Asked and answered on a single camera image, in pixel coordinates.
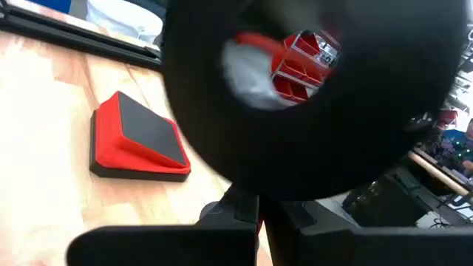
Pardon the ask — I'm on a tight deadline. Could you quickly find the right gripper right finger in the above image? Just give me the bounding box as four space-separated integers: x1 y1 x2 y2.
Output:
260 195 473 266

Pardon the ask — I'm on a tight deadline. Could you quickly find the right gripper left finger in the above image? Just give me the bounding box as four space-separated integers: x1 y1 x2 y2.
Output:
66 184 260 266

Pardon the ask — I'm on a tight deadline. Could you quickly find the red-rimmed grey square pad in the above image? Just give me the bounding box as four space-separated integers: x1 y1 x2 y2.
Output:
89 91 192 183

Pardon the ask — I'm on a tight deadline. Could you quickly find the black spool with white labels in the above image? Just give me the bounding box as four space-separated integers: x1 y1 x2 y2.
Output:
162 0 469 202

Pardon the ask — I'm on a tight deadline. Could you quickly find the blue-lit black computer tower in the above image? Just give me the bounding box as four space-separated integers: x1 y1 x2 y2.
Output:
341 175 432 227

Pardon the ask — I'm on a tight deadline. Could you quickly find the wooden pole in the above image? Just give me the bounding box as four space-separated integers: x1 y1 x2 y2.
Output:
407 149 473 199

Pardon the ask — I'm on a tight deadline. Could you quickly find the person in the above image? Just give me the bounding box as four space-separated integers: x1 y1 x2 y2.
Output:
438 117 473 178

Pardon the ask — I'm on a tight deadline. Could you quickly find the red bin shelf rack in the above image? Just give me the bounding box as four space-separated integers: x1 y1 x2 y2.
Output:
271 31 333 105

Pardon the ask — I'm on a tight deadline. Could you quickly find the white bagged bin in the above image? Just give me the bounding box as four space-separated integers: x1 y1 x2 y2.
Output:
86 0 164 46

